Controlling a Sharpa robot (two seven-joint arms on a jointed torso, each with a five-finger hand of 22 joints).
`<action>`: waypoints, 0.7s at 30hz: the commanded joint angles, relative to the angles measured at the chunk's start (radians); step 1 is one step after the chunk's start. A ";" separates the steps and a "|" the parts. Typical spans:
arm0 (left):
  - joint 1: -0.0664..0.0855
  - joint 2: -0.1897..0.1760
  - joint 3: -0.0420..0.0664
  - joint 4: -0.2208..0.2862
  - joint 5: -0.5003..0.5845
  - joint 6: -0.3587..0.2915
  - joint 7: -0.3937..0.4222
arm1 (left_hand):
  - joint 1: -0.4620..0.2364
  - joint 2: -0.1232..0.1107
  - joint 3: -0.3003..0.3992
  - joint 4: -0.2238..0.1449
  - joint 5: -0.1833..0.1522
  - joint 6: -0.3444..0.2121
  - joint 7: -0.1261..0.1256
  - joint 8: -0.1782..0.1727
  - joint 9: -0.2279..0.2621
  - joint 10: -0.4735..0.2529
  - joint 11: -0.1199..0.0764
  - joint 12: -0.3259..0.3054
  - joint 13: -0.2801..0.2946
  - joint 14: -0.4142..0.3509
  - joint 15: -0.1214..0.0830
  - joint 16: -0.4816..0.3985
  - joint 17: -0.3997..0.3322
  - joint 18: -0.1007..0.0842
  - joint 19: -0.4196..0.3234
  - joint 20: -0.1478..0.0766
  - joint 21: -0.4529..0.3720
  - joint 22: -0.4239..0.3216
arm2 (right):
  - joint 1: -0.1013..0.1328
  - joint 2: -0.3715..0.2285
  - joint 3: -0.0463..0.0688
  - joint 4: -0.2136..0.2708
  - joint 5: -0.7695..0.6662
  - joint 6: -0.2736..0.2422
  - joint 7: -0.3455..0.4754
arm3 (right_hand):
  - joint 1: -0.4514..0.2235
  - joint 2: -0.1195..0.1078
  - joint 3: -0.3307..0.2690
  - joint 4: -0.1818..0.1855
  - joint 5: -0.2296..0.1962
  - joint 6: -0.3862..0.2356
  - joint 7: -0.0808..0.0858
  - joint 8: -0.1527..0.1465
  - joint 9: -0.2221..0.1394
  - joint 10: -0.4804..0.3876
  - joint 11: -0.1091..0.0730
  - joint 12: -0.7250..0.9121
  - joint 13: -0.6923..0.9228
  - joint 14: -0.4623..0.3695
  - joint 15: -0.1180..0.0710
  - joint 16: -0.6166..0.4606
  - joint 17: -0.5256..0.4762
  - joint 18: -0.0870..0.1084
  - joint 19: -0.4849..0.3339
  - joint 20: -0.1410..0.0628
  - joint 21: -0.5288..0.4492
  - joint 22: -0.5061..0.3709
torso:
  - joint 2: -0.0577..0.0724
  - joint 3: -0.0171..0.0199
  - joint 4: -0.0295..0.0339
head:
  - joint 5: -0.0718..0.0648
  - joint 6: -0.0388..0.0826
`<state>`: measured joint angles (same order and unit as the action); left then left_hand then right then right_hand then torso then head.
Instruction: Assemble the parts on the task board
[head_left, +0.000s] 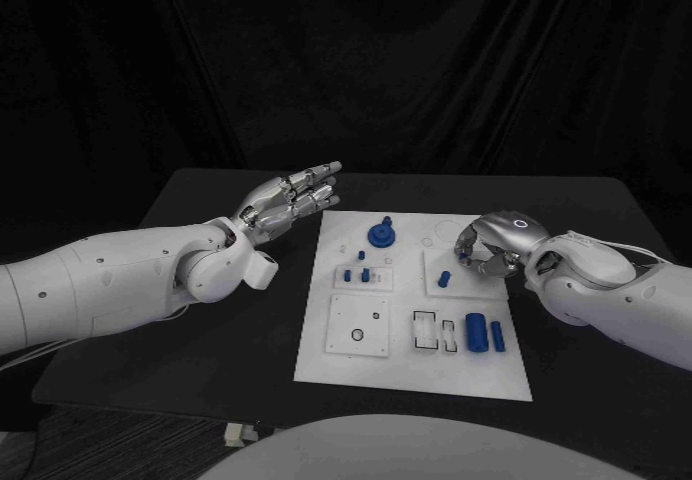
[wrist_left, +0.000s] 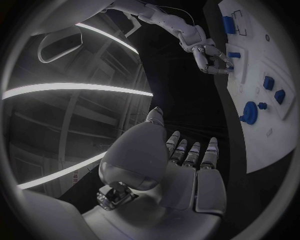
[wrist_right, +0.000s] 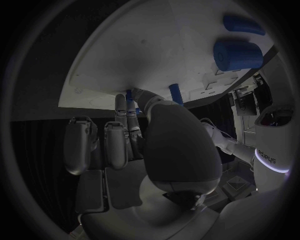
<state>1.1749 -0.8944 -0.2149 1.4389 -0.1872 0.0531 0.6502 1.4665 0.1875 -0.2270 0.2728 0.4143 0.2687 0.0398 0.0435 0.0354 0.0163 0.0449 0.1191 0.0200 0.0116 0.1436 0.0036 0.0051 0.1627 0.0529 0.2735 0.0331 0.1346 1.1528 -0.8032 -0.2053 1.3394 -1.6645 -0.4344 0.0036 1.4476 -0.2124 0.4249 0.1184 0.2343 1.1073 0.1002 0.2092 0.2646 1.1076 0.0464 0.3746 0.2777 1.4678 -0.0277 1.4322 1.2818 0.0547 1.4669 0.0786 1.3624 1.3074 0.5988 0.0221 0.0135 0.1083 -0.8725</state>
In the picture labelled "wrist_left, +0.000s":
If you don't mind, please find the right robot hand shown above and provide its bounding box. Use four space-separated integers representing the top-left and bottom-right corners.
191 43 235 76

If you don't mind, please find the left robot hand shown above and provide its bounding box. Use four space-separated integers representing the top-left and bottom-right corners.
81 106 229 240

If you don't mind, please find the white task board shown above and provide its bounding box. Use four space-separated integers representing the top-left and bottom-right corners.
217 0 299 174

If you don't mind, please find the large blue cylinder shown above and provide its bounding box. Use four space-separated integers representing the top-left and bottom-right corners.
221 15 237 35

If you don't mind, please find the blue square block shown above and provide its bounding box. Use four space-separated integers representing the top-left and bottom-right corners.
262 75 275 92

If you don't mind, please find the blue gear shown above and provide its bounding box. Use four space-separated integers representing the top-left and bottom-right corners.
238 101 259 126

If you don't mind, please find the blue pointed block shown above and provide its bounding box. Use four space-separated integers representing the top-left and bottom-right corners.
273 89 287 105

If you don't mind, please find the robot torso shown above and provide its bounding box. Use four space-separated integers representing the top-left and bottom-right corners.
30 0 123 37

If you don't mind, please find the white cable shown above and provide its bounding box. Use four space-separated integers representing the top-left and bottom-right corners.
156 5 196 26

